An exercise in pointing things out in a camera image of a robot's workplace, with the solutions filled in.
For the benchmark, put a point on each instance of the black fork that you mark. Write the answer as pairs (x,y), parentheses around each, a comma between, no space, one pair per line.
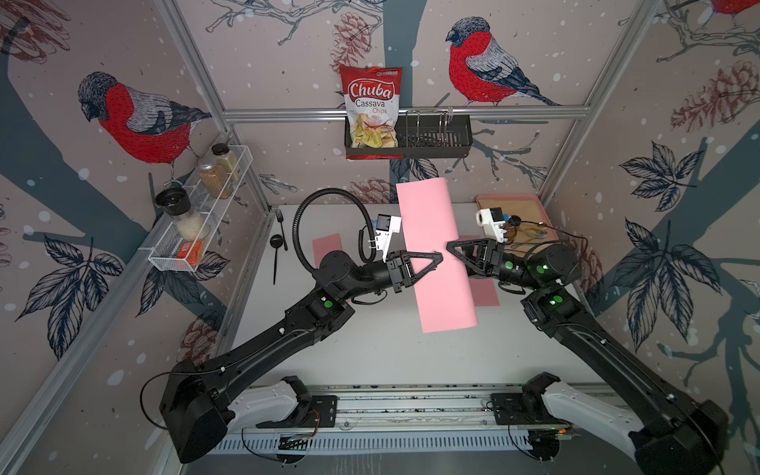
(280,219)

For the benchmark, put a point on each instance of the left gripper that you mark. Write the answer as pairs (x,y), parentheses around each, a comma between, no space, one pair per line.
(399,271)

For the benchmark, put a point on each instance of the black lid rice jar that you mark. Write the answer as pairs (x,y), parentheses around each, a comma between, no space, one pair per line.
(190,224)

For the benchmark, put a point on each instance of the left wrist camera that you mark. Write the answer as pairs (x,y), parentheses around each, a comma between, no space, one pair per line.
(385,226)

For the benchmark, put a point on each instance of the clear acrylic wall shelf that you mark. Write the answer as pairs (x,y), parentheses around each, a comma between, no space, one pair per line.
(163,254)

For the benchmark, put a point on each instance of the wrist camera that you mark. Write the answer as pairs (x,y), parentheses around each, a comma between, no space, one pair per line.
(494,223)
(385,226)

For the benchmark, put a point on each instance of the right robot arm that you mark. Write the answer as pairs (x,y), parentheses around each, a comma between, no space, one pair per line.
(663,430)

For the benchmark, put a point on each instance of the black ladle spoon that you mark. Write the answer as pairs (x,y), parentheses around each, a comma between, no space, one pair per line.
(277,242)

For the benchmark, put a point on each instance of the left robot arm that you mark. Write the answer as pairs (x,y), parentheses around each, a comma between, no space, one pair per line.
(197,403)

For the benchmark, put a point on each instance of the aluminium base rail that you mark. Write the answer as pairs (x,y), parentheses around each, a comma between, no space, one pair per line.
(422,408)

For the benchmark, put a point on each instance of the spice jar dark lid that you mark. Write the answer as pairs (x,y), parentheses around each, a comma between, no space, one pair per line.
(227,159)

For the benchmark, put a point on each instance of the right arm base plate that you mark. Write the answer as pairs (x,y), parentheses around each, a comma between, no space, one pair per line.
(521,409)

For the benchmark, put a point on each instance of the Chuba cassava chips bag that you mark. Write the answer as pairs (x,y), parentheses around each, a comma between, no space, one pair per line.
(372,100)

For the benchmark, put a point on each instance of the black wire wall basket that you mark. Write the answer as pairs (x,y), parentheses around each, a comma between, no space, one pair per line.
(441,135)

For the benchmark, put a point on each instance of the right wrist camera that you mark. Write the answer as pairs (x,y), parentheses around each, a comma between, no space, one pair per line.
(494,223)

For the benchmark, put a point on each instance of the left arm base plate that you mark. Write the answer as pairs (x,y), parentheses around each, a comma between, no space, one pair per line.
(319,412)

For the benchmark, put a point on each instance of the small red packet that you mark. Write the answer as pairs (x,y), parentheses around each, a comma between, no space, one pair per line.
(191,252)

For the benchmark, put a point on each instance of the spice jar silver lid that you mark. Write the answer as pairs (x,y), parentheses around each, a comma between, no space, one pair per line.
(215,179)

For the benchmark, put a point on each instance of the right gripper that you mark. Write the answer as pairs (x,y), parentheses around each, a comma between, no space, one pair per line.
(495,261)

